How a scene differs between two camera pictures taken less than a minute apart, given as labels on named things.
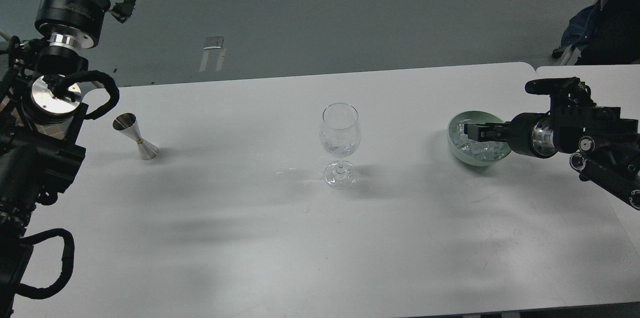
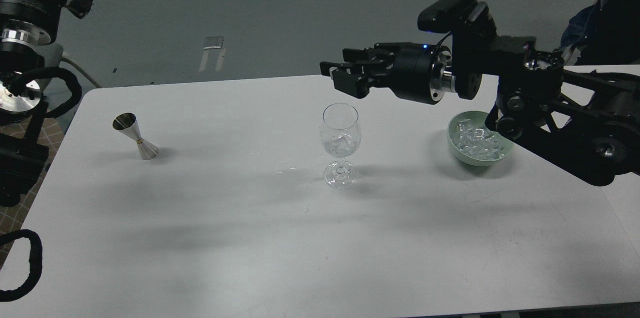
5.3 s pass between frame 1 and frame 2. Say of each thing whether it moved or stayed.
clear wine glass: stayed
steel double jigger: stayed
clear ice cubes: stayed
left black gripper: moved
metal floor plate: stayed
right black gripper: moved
